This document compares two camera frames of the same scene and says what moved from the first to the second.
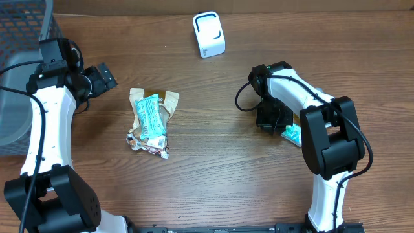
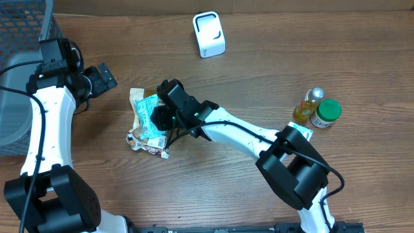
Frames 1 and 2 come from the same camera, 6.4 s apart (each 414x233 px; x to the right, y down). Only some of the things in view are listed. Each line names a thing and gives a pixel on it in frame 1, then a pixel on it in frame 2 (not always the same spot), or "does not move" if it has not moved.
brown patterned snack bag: (157, 145) does not move
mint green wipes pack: (150, 116) does not move
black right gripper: (272, 126) → (164, 118)
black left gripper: (105, 78) does not move
